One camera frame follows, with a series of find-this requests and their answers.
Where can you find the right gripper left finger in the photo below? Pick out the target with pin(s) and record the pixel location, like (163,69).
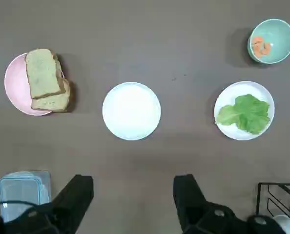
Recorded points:
(76,195)

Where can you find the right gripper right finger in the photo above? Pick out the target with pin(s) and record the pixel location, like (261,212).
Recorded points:
(191,207)

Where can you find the brown bread slice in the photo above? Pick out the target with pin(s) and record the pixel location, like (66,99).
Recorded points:
(43,73)
(52,103)

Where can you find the orange carrot slices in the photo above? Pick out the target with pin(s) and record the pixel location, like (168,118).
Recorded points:
(261,47)

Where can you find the pale green bowl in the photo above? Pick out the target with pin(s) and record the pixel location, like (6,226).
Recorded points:
(279,36)

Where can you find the white round plate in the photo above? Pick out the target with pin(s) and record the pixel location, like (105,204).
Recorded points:
(233,92)
(131,111)

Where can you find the pink plate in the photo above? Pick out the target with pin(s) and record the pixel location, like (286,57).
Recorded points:
(15,83)

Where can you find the clear plastic container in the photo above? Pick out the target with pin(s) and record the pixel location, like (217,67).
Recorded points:
(20,190)

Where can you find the white cup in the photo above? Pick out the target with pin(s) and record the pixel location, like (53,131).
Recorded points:
(289,225)

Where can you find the green lettuce leaf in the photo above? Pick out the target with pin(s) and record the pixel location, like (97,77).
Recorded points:
(250,114)

